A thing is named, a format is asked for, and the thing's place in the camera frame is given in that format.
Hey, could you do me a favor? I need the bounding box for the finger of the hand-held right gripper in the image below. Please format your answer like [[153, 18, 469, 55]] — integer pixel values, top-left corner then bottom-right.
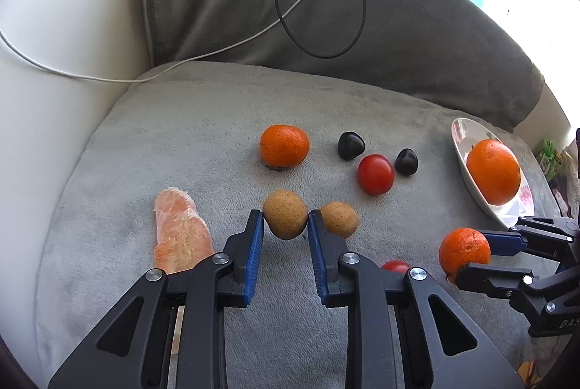
[[455, 261, 536, 305], [480, 216, 580, 259]]

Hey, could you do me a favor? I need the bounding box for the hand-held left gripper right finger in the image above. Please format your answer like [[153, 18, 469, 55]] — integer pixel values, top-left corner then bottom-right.
[[307, 210, 526, 389]]

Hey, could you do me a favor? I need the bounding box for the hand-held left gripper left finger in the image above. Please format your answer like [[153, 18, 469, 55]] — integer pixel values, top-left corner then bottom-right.
[[47, 210, 266, 389]]

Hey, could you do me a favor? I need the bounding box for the small tangerine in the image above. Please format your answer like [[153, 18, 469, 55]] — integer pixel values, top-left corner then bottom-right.
[[438, 228, 492, 283], [260, 124, 311, 169]]

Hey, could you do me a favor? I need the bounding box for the brown kiwi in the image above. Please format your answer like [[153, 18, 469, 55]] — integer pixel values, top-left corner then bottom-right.
[[263, 189, 309, 240], [319, 201, 360, 239]]

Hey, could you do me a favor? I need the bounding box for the orange grapefruit slice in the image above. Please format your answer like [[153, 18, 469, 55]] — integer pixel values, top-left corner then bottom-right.
[[153, 187, 215, 274]]

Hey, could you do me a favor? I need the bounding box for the white oval plate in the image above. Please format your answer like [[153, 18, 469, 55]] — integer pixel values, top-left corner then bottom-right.
[[451, 117, 535, 229]]

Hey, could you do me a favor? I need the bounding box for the dark plum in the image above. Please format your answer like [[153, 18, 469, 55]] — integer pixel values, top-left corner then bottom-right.
[[394, 148, 418, 177], [337, 132, 366, 161]]

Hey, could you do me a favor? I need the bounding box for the large orange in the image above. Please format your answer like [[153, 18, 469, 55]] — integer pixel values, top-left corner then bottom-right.
[[466, 139, 521, 206]]

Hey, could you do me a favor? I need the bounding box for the green snack packet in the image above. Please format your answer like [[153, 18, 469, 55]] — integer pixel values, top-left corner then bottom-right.
[[535, 138, 565, 184]]

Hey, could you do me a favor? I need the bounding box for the light grey seat blanket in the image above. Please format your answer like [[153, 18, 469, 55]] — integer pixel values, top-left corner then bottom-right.
[[34, 62, 563, 389]]

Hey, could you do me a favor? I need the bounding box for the white sofa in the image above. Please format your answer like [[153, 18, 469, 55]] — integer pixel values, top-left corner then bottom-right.
[[0, 0, 155, 372]]

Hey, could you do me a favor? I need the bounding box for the white cable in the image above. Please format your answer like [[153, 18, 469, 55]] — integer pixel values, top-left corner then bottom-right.
[[0, 0, 337, 83]]

